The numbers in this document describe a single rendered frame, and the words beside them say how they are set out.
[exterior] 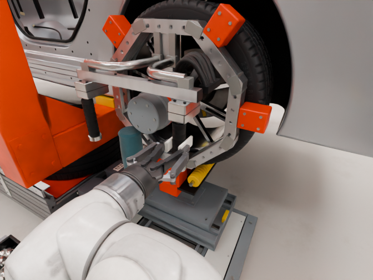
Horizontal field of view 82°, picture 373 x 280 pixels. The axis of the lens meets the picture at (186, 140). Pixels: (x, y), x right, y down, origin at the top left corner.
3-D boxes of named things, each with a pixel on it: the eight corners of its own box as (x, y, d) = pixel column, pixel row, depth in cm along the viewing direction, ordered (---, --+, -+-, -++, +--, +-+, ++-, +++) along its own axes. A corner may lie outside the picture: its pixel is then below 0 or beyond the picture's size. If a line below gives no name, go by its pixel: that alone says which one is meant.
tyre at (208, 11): (188, -37, 85) (130, 85, 127) (152, -52, 67) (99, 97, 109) (313, 77, 82) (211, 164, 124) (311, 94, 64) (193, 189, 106)
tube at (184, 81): (217, 74, 67) (221, 36, 61) (188, 90, 52) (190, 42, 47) (169, 66, 74) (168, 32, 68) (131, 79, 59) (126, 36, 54)
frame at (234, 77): (232, 173, 88) (258, 21, 61) (227, 183, 83) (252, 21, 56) (129, 139, 110) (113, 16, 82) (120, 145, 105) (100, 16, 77)
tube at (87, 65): (164, 66, 75) (162, 32, 69) (125, 78, 60) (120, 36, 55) (124, 60, 82) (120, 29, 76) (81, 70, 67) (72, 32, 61)
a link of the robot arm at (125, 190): (130, 235, 40) (149, 213, 44) (124, 199, 35) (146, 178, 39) (94, 216, 43) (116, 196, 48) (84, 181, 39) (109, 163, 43)
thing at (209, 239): (235, 205, 138) (237, 194, 133) (213, 253, 111) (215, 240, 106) (168, 180, 158) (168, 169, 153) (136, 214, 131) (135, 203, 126)
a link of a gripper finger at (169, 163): (147, 166, 47) (152, 169, 46) (181, 145, 54) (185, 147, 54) (149, 180, 49) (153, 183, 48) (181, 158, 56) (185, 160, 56)
